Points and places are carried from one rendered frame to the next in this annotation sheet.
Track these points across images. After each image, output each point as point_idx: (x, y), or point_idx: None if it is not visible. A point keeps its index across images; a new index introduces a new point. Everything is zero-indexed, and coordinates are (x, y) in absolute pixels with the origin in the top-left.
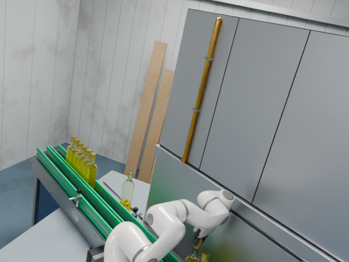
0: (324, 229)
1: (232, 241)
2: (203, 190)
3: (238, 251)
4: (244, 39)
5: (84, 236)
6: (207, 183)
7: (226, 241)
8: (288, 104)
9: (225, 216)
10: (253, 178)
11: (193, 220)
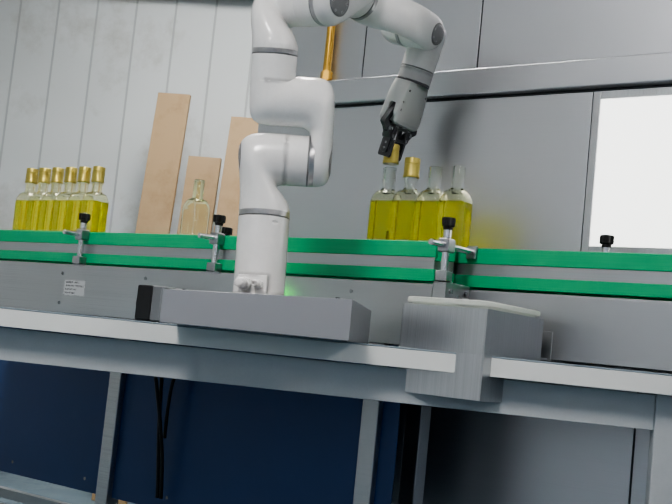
0: (603, 23)
1: (457, 151)
2: (378, 110)
3: (472, 162)
4: None
5: (108, 312)
6: (384, 83)
7: (445, 162)
8: None
9: (438, 20)
10: (470, 23)
11: (386, 8)
